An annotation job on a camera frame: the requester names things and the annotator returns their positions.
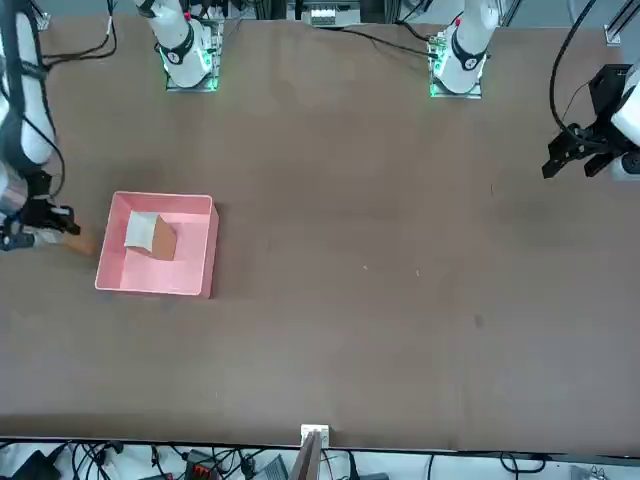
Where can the aluminium camera post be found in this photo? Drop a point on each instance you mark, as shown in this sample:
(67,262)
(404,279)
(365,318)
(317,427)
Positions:
(312,460)

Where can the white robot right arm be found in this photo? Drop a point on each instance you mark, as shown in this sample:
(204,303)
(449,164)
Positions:
(182,55)

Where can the white power strip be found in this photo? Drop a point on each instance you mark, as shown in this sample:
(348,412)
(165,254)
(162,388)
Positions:
(322,15)

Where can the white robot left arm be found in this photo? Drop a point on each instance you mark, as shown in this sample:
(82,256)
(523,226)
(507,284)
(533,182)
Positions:
(467,55)

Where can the black red connector block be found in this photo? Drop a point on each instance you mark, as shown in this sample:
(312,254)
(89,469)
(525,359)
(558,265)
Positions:
(200,470)

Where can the pink plastic tray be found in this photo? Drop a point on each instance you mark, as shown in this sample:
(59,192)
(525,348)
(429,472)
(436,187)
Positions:
(155,280)

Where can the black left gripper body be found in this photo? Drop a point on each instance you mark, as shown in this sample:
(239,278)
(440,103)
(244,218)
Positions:
(605,107)

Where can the large black power adapter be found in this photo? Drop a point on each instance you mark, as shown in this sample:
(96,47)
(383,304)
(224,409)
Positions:
(273,470)

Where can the aluminium frame profile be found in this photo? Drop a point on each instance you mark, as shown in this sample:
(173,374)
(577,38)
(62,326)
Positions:
(615,27)

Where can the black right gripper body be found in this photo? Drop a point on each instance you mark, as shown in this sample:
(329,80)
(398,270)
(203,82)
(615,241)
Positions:
(37,212)

